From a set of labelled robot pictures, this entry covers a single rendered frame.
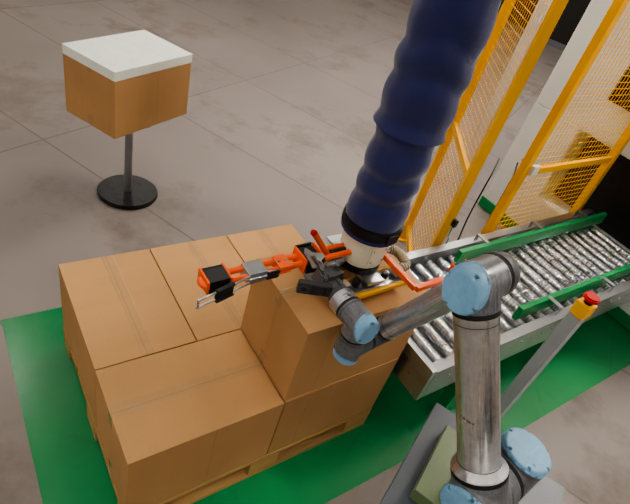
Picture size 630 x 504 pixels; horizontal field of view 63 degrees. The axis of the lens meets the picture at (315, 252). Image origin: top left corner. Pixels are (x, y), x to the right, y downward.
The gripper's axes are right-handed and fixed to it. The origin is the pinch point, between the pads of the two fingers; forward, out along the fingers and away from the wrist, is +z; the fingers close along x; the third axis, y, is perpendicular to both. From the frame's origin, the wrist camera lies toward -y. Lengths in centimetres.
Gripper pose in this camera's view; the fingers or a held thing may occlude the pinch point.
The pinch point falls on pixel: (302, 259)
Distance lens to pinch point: 177.6
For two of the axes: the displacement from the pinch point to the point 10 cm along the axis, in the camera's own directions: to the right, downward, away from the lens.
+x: 2.4, -7.6, -6.1
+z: -5.3, -6.3, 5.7
